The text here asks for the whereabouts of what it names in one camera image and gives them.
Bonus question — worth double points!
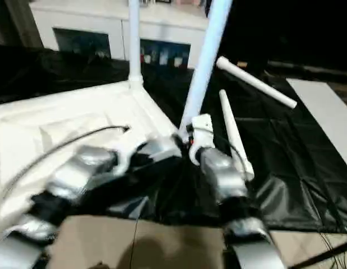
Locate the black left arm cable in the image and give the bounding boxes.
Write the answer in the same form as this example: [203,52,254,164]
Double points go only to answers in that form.
[0,124,131,209]

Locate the flat white board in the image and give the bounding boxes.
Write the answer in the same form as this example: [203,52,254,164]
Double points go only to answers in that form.
[286,78,347,171]

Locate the white cabinet with glass doors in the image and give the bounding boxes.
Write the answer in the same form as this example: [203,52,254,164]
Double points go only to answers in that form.
[29,0,210,69]

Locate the black work mat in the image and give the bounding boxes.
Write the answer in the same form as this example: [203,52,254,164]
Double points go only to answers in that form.
[0,48,347,233]

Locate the white plastic table leg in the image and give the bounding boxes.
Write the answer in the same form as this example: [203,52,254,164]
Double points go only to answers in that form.
[179,0,234,135]
[126,0,145,89]
[215,55,299,110]
[219,89,256,182]

